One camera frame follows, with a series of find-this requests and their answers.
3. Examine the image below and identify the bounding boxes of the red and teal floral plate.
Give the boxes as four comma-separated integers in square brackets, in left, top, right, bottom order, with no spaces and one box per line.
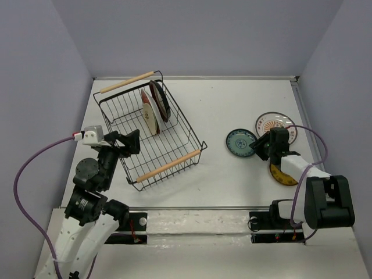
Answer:
[141,89,163,131]

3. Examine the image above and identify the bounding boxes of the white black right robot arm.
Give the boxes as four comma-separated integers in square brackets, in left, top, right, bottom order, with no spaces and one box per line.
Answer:
[249,127,355,230]

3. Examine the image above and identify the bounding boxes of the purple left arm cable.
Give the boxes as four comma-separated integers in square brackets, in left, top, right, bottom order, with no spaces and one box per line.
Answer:
[13,135,96,279]

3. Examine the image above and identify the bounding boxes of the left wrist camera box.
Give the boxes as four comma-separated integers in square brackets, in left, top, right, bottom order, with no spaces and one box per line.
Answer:
[73,125,109,147]

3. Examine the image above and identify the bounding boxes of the blue patterned teal plate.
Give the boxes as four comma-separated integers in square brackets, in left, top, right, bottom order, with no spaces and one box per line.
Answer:
[226,128,257,158]

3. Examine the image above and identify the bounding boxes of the cream plate with black sprig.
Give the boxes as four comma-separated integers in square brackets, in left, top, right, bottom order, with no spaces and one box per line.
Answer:
[142,103,160,135]

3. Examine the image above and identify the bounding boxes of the white plate with orange sunburst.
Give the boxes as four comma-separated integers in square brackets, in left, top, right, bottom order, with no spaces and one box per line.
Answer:
[255,112,298,145]

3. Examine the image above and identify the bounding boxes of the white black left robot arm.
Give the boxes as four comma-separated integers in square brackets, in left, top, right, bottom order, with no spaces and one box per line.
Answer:
[36,126,140,278]

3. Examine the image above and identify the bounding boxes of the black wire dish rack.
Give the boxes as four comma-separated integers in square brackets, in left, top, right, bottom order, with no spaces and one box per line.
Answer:
[93,70,208,192]

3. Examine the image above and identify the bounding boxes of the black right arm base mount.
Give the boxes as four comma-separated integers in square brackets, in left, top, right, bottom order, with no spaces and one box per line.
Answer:
[247,211,294,233]

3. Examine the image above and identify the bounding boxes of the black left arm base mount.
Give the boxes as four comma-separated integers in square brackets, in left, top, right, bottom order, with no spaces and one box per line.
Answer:
[116,212,148,233]

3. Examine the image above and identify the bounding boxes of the dark red rimmed cream plate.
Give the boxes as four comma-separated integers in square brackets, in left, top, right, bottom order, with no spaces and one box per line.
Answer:
[149,80,171,123]

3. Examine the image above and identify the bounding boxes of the yellow patterned dark plate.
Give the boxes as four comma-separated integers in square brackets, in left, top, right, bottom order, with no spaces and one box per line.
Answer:
[269,163,298,187]

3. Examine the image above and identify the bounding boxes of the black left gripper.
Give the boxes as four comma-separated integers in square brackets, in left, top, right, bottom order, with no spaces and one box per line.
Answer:
[98,128,141,189]

